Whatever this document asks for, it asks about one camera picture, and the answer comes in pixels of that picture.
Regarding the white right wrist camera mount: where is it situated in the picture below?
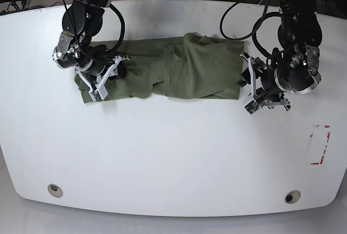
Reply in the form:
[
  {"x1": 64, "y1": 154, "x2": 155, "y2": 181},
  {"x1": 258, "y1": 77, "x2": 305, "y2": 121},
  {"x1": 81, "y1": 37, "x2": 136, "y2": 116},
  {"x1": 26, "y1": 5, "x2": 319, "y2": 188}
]
[{"x1": 75, "y1": 55, "x2": 130, "y2": 102}]

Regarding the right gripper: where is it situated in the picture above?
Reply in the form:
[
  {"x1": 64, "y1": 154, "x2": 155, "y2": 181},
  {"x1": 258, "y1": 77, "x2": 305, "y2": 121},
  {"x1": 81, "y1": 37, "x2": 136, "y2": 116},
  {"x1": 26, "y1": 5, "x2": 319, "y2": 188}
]
[{"x1": 80, "y1": 59, "x2": 127, "y2": 83}]

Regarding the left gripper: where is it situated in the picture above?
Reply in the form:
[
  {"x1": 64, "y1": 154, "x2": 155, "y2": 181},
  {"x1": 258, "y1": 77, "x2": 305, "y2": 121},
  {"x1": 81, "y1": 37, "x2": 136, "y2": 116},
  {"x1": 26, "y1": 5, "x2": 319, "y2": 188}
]
[{"x1": 237, "y1": 66, "x2": 284, "y2": 99}]

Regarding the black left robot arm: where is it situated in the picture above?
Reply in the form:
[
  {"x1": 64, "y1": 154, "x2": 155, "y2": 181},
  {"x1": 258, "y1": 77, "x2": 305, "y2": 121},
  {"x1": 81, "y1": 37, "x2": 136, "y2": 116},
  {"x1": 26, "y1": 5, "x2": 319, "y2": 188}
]
[{"x1": 237, "y1": 0, "x2": 323, "y2": 105}]

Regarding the left grey table grommet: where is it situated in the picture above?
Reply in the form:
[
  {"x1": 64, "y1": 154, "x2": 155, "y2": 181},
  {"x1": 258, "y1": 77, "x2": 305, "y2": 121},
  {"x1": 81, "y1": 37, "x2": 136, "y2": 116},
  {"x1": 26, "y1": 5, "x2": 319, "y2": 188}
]
[{"x1": 48, "y1": 184, "x2": 63, "y2": 198}]

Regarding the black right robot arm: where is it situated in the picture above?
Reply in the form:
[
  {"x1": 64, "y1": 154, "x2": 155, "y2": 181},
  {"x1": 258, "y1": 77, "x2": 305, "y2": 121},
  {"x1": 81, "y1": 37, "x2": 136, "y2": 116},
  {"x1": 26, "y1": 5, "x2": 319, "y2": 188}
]
[{"x1": 53, "y1": 0, "x2": 125, "y2": 83}]

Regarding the red tape rectangle marking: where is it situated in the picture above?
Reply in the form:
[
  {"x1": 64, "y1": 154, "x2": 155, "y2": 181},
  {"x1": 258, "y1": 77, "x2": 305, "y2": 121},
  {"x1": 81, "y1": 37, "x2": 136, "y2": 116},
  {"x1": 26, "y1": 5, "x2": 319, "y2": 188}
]
[{"x1": 307, "y1": 125, "x2": 332, "y2": 165}]

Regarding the green T-shirt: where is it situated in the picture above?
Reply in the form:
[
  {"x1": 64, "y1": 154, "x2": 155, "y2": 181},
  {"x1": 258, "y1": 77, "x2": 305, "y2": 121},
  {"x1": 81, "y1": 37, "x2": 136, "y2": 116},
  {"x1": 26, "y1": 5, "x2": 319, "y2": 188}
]
[{"x1": 74, "y1": 32, "x2": 245, "y2": 105}]

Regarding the grey table grommet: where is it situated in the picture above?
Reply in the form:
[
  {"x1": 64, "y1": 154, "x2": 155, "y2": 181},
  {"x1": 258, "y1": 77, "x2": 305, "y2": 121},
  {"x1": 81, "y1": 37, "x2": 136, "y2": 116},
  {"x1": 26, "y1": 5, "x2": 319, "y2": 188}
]
[
  {"x1": 48, "y1": 184, "x2": 63, "y2": 198},
  {"x1": 284, "y1": 190, "x2": 301, "y2": 204}
]

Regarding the right grey table grommet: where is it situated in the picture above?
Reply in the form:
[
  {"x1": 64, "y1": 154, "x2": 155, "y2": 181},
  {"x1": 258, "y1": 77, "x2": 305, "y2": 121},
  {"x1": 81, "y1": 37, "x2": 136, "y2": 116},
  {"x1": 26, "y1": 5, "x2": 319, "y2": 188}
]
[{"x1": 284, "y1": 190, "x2": 301, "y2": 204}]

